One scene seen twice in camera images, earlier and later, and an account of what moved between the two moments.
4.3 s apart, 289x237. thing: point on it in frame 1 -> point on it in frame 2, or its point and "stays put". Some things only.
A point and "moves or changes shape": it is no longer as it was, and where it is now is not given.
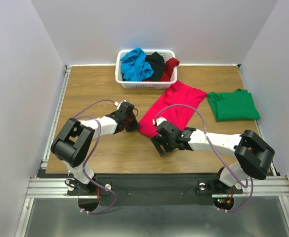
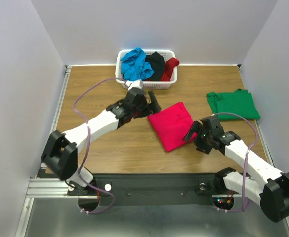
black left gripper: (135, 126) -> (148, 108)
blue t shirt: (134, 67) stays put
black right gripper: (162, 142) -> (198, 136)
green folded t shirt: (238, 105) stays put
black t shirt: (157, 62) stays put
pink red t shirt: (178, 93) moves or changes shape
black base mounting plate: (157, 189) stays put
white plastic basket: (167, 54) stays put
